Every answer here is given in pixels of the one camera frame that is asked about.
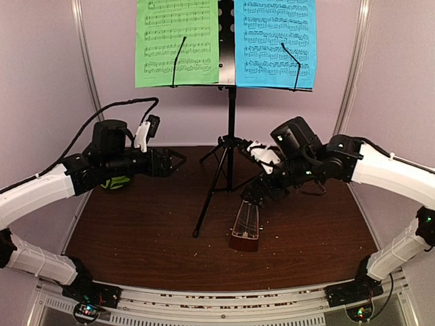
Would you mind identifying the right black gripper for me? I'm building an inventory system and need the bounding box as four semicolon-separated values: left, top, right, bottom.
241;153;318;209

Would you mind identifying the brown wooden metronome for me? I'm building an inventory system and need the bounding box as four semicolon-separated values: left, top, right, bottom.
229;200;260;253

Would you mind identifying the black music stand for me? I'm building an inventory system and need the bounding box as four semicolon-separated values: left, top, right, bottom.
169;0;313;238

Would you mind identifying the green sheet music page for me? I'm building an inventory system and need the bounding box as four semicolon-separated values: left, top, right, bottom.
135;0;220;88

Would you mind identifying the blue sheet music page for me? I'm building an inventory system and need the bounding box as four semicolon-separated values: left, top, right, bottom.
234;0;317;91

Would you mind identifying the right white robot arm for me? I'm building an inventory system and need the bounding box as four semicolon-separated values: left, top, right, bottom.
239;116;434;300

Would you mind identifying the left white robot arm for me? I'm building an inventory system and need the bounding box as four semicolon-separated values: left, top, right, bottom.
1;115;187;302

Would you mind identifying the green saucer plate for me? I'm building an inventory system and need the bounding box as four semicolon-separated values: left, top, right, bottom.
100;176;132;191

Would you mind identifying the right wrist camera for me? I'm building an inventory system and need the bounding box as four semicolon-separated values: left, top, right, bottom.
238;139;281;175

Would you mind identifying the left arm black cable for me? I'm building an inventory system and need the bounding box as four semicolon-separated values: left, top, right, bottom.
33;97;160;177

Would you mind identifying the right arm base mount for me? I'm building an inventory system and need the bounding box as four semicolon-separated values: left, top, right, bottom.
325;281;383;324

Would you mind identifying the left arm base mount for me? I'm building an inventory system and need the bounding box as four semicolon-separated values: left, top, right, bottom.
60;282;122;325

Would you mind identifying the left aluminium corner post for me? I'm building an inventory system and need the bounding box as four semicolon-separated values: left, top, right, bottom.
71;0;101;112

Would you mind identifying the aluminium corner post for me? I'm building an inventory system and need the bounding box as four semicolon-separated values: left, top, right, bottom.
71;0;101;112
334;0;372;134

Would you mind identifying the aluminium front rail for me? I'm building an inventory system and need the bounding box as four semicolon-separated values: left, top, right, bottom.
27;268;419;326

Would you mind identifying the right aluminium corner post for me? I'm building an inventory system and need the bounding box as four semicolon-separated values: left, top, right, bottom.
334;0;372;134

